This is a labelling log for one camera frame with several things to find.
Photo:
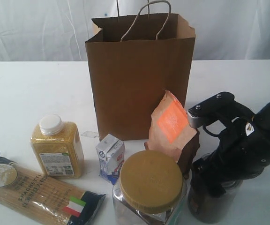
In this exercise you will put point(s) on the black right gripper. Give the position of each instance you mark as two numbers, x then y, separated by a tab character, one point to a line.
243	153

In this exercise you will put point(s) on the dark can with clear lid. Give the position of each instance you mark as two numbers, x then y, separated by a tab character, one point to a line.
211	210

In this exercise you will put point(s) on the yellow grain bottle white cap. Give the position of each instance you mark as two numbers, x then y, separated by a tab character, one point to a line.
57	147

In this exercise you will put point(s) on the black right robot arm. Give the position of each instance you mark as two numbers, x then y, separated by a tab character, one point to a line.
244	141

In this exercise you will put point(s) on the brown paper bag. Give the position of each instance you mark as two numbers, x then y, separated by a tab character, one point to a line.
133	60

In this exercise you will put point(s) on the clear jar with yellow lid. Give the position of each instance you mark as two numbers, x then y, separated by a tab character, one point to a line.
150	190

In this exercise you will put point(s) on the kraft pouch with orange label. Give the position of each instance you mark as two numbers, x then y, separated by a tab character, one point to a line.
171	134

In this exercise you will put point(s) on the small white blue milk carton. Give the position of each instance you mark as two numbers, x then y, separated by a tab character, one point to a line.
110	152

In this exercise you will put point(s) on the clear tape piece on table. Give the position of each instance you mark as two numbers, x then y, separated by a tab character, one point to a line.
90	134

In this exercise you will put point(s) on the spaghetti packet with Italian flag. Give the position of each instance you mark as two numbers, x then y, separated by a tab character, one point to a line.
45	199

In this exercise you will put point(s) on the white backdrop curtain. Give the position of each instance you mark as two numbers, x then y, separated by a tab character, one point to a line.
56	30

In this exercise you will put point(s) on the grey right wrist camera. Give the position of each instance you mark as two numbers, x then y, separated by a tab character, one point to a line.
220	107

